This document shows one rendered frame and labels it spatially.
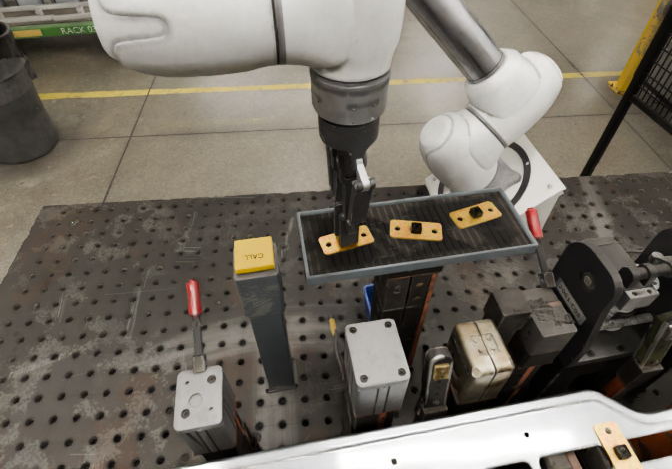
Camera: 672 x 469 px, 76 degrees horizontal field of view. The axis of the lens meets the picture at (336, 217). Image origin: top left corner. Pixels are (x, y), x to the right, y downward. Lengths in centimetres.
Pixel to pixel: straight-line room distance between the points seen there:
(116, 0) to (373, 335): 51
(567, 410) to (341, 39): 64
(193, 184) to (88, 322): 149
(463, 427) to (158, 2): 67
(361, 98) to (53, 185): 264
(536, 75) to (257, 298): 84
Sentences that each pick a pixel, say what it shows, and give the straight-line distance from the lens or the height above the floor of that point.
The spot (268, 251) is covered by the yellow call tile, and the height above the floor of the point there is 116.
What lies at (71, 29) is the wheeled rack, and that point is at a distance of 422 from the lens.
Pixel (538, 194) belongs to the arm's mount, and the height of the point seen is 90.
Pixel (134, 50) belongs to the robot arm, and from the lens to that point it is 44.
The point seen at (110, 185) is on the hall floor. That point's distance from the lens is 283.
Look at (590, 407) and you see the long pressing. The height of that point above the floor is 100.
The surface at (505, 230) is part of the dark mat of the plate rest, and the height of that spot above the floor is 116.
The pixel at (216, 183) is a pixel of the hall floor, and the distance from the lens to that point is 261.
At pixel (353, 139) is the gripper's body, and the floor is 139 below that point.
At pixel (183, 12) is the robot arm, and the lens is 42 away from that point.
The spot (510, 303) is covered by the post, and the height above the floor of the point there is 110.
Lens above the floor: 169
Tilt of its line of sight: 47 degrees down
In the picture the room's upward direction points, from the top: straight up
